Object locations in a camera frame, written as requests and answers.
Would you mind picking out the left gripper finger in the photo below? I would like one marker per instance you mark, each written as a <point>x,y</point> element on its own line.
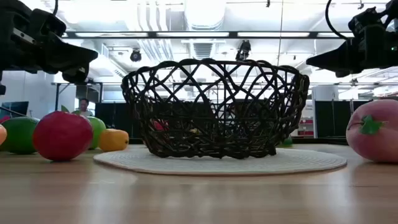
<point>71,56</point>
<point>76,76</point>

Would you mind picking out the green plastic lime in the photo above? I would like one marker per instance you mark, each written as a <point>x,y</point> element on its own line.
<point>18,135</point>
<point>99,130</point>

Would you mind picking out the red plastic apple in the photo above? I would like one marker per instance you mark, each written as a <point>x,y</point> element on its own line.
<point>62,137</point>

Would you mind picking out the pink plastic peach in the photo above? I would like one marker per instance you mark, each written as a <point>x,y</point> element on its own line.
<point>376,146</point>

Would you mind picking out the orange plastic carrot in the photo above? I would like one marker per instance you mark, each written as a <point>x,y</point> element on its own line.
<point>2,134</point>

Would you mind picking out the red plastic bell pepper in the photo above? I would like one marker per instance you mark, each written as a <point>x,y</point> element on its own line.
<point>160,125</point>

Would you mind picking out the person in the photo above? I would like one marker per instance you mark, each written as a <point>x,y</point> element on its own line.
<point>84,107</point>

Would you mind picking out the black partition panel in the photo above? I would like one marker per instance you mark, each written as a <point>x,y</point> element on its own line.
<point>339,119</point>
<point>115,119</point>

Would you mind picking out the black ceiling spotlight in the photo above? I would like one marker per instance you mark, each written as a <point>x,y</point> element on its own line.
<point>135,56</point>
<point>243,49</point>

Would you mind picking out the white shelf with red bins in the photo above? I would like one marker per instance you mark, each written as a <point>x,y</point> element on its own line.
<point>306,126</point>

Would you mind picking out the dark computer monitor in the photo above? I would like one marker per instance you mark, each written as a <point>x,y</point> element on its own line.
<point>14,109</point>

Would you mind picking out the yellow plastic lemon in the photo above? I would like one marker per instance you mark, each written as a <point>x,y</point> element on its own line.
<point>113,140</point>

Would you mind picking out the green plastic vegetable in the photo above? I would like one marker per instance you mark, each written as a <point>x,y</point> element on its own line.
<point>286,142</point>

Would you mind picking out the round white woven placemat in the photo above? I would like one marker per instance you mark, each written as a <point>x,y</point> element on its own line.
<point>124,161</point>

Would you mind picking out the black metal frame stand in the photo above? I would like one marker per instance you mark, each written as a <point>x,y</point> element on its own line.
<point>57,96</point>

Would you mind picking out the black overhead light rail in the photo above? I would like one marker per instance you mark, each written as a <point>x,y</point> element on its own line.
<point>152,34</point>

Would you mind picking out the silver ceiling ventilation duct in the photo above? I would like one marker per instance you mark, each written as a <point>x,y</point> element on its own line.
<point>203,14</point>

